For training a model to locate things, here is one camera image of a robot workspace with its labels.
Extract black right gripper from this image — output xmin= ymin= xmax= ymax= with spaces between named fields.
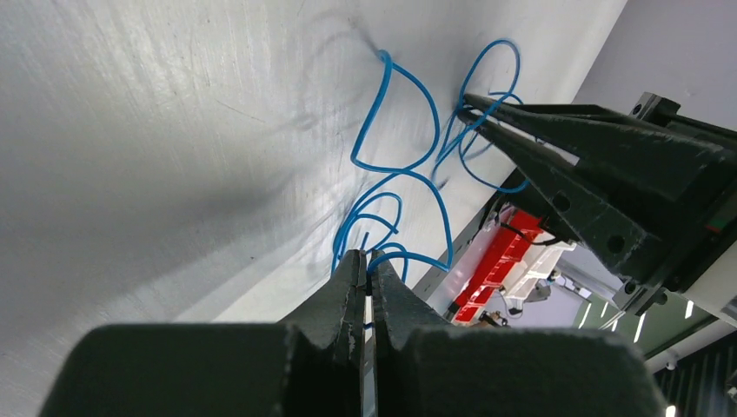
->
xmin=459 ymin=92 xmax=736 ymax=317

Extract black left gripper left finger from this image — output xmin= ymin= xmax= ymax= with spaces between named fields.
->
xmin=41 ymin=250 xmax=367 ymax=416

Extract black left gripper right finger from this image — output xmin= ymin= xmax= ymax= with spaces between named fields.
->
xmin=368 ymin=250 xmax=667 ymax=416

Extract blue cables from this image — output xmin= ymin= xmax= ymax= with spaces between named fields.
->
xmin=330 ymin=37 xmax=531 ymax=284

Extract red plastic bin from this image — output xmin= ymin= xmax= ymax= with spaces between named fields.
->
xmin=448 ymin=210 xmax=542 ymax=325

